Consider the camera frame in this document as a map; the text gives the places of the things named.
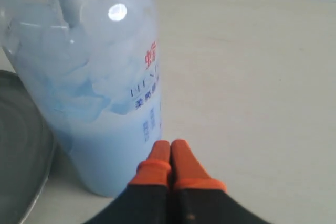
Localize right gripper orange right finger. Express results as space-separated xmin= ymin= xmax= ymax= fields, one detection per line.
xmin=169 ymin=139 xmax=267 ymax=223

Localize round steel plate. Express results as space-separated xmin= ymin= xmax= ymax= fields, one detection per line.
xmin=1 ymin=70 xmax=56 ymax=223

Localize blue soap pump bottle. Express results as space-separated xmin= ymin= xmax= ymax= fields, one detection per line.
xmin=1 ymin=0 xmax=162 ymax=198

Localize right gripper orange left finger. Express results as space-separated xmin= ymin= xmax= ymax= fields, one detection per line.
xmin=88 ymin=140 xmax=170 ymax=224

